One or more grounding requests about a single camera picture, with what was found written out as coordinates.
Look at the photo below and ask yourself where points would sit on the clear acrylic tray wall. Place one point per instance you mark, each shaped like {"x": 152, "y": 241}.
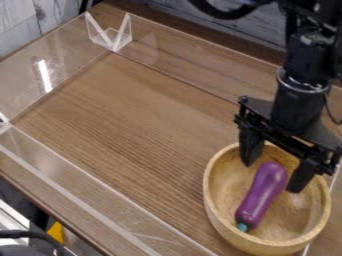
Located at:
{"x": 120, "y": 177}

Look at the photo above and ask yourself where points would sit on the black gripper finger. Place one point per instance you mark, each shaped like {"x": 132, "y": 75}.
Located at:
{"x": 252, "y": 143}
{"x": 303, "y": 175}

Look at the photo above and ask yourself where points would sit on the clear acrylic corner bracket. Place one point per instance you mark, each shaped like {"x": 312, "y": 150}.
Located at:
{"x": 113, "y": 39}

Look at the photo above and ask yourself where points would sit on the brown wooden bowl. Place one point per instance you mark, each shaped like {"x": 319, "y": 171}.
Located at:
{"x": 296, "y": 217}

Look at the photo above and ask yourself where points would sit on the yellow black device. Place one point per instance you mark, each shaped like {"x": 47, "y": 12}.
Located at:
{"x": 74, "y": 246}

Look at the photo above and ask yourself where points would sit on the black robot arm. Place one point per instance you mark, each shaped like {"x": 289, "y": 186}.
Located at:
{"x": 313, "y": 37}

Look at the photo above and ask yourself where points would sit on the purple toy eggplant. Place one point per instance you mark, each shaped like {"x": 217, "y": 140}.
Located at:
{"x": 269, "y": 183}

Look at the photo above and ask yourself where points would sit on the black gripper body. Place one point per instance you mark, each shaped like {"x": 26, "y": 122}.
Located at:
{"x": 289, "y": 121}

